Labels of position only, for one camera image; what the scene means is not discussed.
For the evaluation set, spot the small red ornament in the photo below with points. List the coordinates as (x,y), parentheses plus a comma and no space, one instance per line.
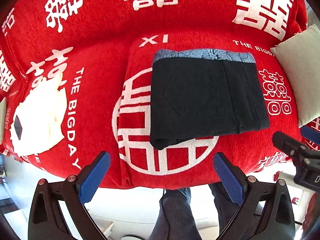
(295,200)
(278,175)

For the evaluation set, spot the person's right leg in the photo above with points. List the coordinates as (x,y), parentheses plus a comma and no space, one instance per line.
(222,212)

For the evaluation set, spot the red printed blanket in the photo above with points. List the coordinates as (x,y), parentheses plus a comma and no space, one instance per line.
(100,55)

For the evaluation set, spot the small black device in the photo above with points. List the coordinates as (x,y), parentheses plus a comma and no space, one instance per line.
(18,127)

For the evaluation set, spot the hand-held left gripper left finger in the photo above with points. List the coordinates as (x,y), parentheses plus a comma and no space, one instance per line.
(96,177)

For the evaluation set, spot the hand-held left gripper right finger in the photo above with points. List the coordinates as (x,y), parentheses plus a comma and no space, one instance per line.
(228,177)

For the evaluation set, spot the cream cloth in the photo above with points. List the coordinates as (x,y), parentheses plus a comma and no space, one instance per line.
(37,110)

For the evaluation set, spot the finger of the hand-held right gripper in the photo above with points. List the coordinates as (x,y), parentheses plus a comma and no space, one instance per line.
(311,135)
(287,145)

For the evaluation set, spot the cream cushion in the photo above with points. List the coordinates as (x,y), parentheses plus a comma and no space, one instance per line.
(300,75)

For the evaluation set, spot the black pants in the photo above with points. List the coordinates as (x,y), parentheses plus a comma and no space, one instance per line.
(200,100)

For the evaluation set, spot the large red decoration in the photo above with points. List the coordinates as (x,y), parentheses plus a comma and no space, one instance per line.
(312,205)

